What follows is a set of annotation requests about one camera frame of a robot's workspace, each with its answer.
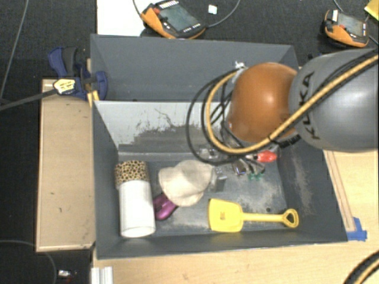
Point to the small red object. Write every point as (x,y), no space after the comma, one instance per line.
(267,156)

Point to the purple plastic object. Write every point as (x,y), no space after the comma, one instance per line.
(163,210)

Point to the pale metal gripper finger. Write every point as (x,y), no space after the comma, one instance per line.
(208,153)
(221,183)

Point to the white cylinder with leopard band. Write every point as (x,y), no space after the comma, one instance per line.
(136,206)

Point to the beige cloth cap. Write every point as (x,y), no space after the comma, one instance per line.
(185,183)

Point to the pale wood board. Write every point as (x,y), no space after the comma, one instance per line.
(65,173)

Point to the grey metal bin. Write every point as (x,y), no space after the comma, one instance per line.
(177,69)

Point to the yellow toy shovel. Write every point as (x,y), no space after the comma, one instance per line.
(225,216)

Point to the black cylinder on white bracket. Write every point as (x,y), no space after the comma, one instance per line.
(288,143)

